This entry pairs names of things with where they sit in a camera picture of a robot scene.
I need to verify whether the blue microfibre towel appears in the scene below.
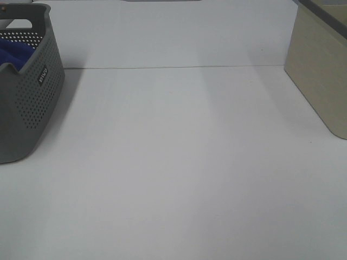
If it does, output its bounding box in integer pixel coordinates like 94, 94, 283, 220
1, 39, 35, 71

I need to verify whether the grey perforated plastic basket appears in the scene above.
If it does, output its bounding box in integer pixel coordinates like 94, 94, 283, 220
1, 3, 65, 164

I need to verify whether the beige storage bin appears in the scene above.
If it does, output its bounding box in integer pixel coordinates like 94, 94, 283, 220
284, 1, 346, 139

